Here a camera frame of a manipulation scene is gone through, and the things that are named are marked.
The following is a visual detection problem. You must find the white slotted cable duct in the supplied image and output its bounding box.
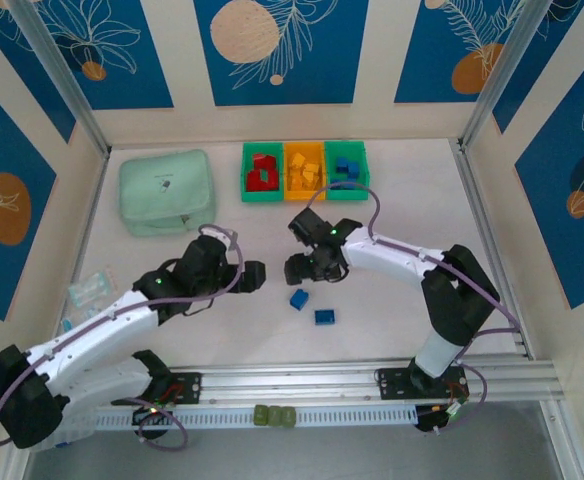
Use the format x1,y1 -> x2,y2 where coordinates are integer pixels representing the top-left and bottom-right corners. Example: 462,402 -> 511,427
91,402 -> 419,431

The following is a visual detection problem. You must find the aluminium frame post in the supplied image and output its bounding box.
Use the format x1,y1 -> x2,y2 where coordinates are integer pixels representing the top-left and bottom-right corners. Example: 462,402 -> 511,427
6,0 -> 112,155
457,0 -> 563,150

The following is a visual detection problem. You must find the blue floral wall panel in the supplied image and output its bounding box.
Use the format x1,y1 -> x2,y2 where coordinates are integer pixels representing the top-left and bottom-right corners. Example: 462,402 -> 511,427
41,0 -> 175,111
491,0 -> 584,135
193,0 -> 371,107
514,47 -> 584,310
0,9 -> 77,145
0,74 -> 58,321
394,0 -> 528,105

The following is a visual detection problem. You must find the mint green zipper pouch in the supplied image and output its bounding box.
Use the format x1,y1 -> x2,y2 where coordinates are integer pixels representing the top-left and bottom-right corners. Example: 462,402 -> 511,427
117,148 -> 218,239

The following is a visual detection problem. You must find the green plastic bin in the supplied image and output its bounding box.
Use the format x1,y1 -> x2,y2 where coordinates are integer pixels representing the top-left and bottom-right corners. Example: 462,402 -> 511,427
323,140 -> 371,202
240,141 -> 288,204

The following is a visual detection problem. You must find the teal clear plastic packet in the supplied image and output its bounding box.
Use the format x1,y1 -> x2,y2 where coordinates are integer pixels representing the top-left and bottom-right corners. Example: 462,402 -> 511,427
67,272 -> 112,305

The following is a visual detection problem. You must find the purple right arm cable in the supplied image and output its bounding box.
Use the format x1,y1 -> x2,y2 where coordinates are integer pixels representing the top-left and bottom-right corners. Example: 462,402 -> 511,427
304,182 -> 522,420

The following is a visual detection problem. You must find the aluminium side rail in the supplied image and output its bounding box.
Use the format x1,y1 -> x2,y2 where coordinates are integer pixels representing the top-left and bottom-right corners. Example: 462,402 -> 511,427
449,138 -> 536,359

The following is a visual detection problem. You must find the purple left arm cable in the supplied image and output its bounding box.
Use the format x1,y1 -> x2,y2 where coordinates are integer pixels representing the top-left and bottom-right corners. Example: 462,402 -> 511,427
0,224 -> 246,449

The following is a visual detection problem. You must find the black left camera cable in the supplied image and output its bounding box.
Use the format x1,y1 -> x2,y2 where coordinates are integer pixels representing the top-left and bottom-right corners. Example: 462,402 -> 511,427
181,294 -> 214,317

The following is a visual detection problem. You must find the yellow plastic bin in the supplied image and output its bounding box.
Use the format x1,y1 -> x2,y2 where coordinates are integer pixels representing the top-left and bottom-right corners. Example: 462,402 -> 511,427
282,141 -> 329,202

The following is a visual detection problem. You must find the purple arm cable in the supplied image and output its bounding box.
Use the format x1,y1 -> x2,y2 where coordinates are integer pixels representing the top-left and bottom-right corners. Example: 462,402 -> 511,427
0,224 -> 246,449
304,182 -> 522,420

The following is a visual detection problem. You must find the aluminium mounting rail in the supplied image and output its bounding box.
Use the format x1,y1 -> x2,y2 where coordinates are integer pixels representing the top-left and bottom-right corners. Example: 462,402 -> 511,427
169,352 -> 558,401

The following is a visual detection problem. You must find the black camera cable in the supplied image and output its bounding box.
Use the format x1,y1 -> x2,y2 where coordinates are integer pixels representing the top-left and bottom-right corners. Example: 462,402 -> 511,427
181,294 -> 214,317
316,262 -> 349,285

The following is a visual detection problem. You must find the short purple cable loop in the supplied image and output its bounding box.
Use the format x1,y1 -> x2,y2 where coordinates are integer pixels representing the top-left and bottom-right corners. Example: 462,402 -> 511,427
138,397 -> 189,451

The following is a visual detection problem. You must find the black right camera cable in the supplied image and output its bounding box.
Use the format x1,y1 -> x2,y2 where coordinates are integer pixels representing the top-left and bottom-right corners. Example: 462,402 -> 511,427
316,262 -> 349,285

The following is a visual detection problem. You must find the black connector box green light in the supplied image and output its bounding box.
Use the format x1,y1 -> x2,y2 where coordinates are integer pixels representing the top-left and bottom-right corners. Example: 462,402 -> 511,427
131,399 -> 174,427
414,402 -> 468,435

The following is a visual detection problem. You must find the white blue paper packet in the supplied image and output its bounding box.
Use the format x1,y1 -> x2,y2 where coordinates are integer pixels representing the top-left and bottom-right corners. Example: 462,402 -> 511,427
61,307 -> 101,334

